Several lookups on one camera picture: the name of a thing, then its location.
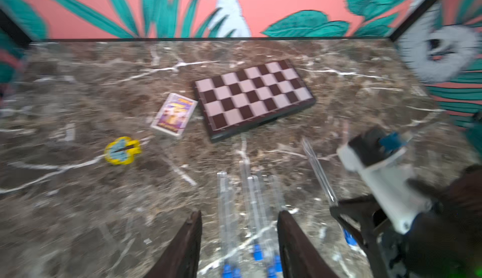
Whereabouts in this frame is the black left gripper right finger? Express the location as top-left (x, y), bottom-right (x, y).
top-left (277, 210), bottom-right (338, 278)

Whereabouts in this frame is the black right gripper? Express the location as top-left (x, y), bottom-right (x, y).
top-left (330, 195), bottom-right (414, 277)

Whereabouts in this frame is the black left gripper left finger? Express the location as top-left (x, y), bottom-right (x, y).
top-left (144, 211), bottom-right (202, 278)

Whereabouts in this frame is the clear test tube blue stopper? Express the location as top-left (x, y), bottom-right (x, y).
top-left (268, 175), bottom-right (286, 273)
top-left (239, 158), bottom-right (264, 261)
top-left (247, 175), bottom-right (277, 277)
top-left (300, 136), bottom-right (358, 247)
top-left (217, 171), bottom-right (235, 277)

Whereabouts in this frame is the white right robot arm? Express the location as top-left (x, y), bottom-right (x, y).
top-left (330, 126), bottom-right (481, 277)

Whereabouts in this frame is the brown checkered chess board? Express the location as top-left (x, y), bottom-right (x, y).
top-left (193, 60), bottom-right (316, 142)

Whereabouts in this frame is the black frame post right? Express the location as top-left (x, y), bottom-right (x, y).
top-left (389, 0), bottom-right (438, 43)

